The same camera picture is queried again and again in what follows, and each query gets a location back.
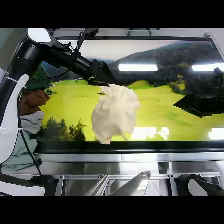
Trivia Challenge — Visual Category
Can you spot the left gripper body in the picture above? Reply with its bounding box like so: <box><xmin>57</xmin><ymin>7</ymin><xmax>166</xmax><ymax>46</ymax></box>
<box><xmin>87</xmin><ymin>58</ymin><xmax>118</xmax><ymax>87</ymax></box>

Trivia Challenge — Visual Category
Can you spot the cream garment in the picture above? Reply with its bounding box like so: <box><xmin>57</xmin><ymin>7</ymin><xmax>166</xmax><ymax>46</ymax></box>
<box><xmin>90</xmin><ymin>83</ymin><xmax>141</xmax><ymax>145</ymax></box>

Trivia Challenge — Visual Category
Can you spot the dark green garment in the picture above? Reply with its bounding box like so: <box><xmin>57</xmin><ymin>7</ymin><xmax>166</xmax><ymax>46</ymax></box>
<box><xmin>24</xmin><ymin>63</ymin><xmax>57</xmax><ymax>96</ymax></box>

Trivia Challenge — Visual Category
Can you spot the brown garment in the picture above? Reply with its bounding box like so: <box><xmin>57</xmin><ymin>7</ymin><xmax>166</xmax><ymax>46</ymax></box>
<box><xmin>18</xmin><ymin>88</ymin><xmax>51</xmax><ymax>116</ymax></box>

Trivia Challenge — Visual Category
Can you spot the grey garment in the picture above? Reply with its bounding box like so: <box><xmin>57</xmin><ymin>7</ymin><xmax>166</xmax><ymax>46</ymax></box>
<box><xmin>19</xmin><ymin>110</ymin><xmax>45</xmax><ymax>135</ymax></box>

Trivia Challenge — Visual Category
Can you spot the pale green garment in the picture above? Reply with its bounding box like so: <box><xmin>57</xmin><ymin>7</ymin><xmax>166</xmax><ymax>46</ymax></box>
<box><xmin>1</xmin><ymin>129</ymin><xmax>40</xmax><ymax>175</ymax></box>

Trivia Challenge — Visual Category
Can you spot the silver frame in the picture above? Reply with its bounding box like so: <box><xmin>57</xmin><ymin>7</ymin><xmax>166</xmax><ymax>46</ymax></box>
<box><xmin>19</xmin><ymin>27</ymin><xmax>224</xmax><ymax>197</ymax></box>

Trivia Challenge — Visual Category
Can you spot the black cable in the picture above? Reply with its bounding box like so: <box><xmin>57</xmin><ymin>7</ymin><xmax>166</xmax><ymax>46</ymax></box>
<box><xmin>18</xmin><ymin>116</ymin><xmax>44</xmax><ymax>177</ymax></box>

